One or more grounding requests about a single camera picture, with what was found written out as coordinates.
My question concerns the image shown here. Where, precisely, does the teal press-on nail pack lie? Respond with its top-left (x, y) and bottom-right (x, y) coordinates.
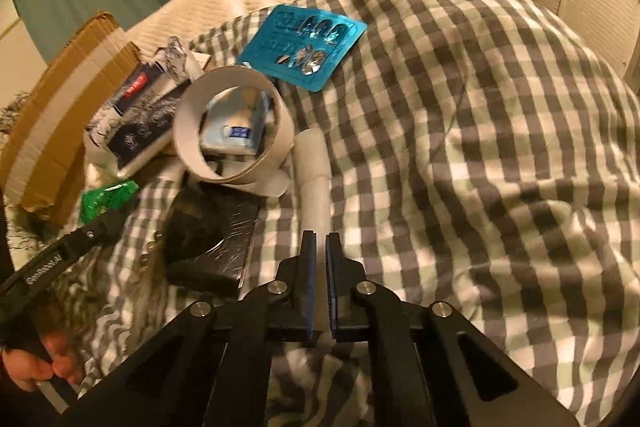
top-left (235, 4), bottom-right (368, 94)

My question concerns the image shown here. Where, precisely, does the black flat box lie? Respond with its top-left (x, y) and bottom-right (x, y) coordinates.
top-left (165, 187), bottom-right (261, 298)

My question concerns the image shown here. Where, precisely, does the white paper roll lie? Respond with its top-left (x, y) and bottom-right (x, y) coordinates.
top-left (292, 129), bottom-right (333, 238)

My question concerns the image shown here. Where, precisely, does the cardboard tape roll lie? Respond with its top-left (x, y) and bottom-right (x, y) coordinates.
top-left (172, 66), bottom-right (296, 185)

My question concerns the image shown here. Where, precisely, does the blue tissue packet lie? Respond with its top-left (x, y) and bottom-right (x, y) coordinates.
top-left (200, 88), bottom-right (273, 155)

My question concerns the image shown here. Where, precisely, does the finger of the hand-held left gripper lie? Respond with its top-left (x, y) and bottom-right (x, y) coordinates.
top-left (59, 206), bottom-right (130, 258)

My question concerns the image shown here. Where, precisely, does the brown cardboard box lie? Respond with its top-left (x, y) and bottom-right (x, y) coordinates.
top-left (0, 11), bottom-right (143, 228)

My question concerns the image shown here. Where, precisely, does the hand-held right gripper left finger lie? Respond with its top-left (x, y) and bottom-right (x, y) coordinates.
top-left (60, 231), bottom-right (321, 427)

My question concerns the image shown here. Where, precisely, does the green foil packet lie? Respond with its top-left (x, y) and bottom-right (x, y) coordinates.
top-left (79, 179), bottom-right (141, 225)

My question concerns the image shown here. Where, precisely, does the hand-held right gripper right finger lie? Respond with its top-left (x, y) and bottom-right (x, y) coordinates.
top-left (325, 232), bottom-right (581, 427)

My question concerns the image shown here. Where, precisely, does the person's left hand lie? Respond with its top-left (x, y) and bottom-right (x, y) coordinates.
top-left (0, 331), bottom-right (86, 392)

